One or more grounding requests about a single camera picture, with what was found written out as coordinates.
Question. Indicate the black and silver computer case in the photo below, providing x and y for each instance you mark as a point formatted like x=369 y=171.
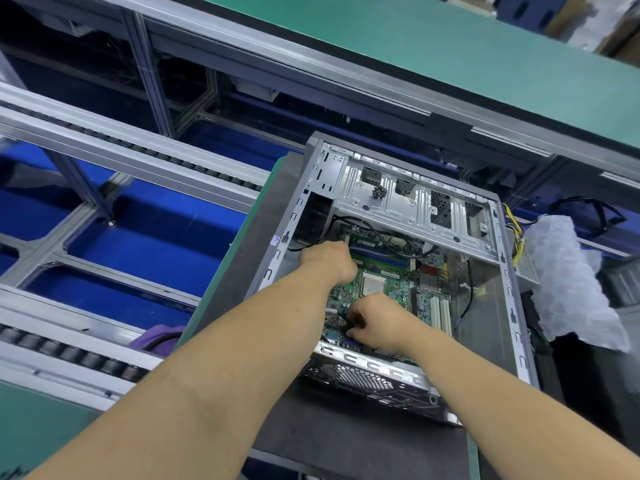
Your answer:
x=490 y=315

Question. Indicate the person's right hand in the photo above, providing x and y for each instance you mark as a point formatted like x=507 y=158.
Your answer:
x=385 y=323

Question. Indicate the small purple object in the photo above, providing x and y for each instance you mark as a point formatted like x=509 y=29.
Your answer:
x=158 y=338

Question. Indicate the person's right forearm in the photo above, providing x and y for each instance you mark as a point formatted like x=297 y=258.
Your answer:
x=530 y=405

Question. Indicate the aluminium roller conveyor rail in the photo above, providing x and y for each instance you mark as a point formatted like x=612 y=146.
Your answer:
x=120 y=145

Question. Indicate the green motherboard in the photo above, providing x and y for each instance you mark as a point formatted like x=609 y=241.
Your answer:
x=400 y=290

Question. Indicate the person's left forearm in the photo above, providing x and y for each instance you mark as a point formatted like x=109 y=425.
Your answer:
x=190 y=385

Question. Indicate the white bubble wrap bag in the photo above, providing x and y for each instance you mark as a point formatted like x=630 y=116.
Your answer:
x=575 y=280

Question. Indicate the green conveyor belt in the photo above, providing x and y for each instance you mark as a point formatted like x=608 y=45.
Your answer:
x=450 y=55

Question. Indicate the grey power supply unit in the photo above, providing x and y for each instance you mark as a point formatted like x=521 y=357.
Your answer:
x=512 y=235

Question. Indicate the person's left hand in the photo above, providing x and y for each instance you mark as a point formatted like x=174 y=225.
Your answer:
x=328 y=260

